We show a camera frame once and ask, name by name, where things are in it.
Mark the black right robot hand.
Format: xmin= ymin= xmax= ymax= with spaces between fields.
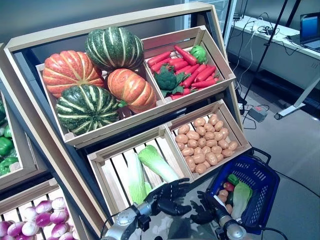
xmin=189 ymin=190 xmax=225 ymax=226

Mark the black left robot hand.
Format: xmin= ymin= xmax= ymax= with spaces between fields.
xmin=143 ymin=177 xmax=193 ymax=217

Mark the blue plastic shopping basket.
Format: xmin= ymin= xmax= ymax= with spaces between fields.
xmin=208 ymin=154 xmax=281 ymax=236

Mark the red round vegetable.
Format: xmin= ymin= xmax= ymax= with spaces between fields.
xmin=222 ymin=181 xmax=236 ymax=193

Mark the napa cabbage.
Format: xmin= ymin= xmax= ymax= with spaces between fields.
xmin=137 ymin=144 xmax=181 ymax=185
xmin=230 ymin=181 xmax=254 ymax=220
xmin=123 ymin=152 xmax=148 ymax=205

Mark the wooden crate holding napa cabbages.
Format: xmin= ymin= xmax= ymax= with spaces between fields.
xmin=86 ymin=124 xmax=195 ymax=216

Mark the wooden crate holding potatoes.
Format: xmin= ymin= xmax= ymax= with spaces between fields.
xmin=164 ymin=99 xmax=253 ymax=182

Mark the wooden crate holding pumpkins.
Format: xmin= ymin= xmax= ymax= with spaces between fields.
xmin=35 ymin=58 xmax=166 ymax=148

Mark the purple white turnip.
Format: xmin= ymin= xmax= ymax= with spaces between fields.
xmin=35 ymin=212 xmax=53 ymax=228
xmin=22 ymin=206 xmax=38 ymax=222
xmin=58 ymin=231 xmax=76 ymax=240
xmin=51 ymin=196 xmax=67 ymax=210
xmin=6 ymin=221 xmax=25 ymax=238
xmin=49 ymin=209 xmax=70 ymax=225
xmin=21 ymin=220 xmax=40 ymax=236
xmin=0 ymin=220 xmax=12 ymax=237
xmin=35 ymin=200 xmax=54 ymax=215
xmin=51 ymin=222 xmax=70 ymax=238

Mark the grey power box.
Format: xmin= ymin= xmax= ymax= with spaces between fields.
xmin=248 ymin=105 xmax=269 ymax=123

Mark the small orange pumpkin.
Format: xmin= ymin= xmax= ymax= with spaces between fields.
xmin=107 ymin=68 xmax=158 ymax=115

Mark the dark green broccoli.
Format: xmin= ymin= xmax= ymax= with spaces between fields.
xmin=153 ymin=65 xmax=191 ymax=99

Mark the green striped pumpkin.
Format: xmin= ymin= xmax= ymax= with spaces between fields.
xmin=84 ymin=26 xmax=145 ymax=73
xmin=55 ymin=84 xmax=121 ymax=137

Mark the wooden crate holding turnips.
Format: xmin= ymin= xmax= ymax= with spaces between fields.
xmin=0 ymin=178 xmax=86 ymax=240

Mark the neighbouring wooden display shelf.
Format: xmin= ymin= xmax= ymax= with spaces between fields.
xmin=0 ymin=42 xmax=52 ymax=194

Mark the white desk leg with caster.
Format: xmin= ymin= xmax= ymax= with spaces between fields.
xmin=273 ymin=71 xmax=320 ymax=120

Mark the wooden crate holding green peppers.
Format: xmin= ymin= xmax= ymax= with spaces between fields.
xmin=0 ymin=89 xmax=39 ymax=186

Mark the wooden crate holding carrots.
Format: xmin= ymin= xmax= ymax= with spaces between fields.
xmin=140 ymin=25 xmax=237 ymax=105

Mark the large orange pumpkin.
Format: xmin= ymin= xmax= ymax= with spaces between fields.
xmin=41 ymin=50 xmax=106 ymax=99

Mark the black tripod stand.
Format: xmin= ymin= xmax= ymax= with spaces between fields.
xmin=241 ymin=0 xmax=302 ymax=107

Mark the white office desk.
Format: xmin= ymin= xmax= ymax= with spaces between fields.
xmin=229 ymin=14 xmax=320 ymax=61

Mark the light wooden display shelf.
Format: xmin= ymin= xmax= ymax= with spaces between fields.
xmin=3 ymin=1 xmax=245 ymax=237

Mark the open laptop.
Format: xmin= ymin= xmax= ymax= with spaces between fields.
xmin=286 ymin=11 xmax=320 ymax=53

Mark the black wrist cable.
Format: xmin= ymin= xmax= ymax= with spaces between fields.
xmin=258 ymin=226 xmax=290 ymax=240
xmin=100 ymin=211 xmax=120 ymax=240

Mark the black basket handle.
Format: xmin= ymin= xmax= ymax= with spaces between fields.
xmin=250 ymin=146 xmax=272 ymax=166

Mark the black floor cable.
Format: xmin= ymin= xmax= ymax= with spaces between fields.
xmin=271 ymin=168 xmax=320 ymax=201

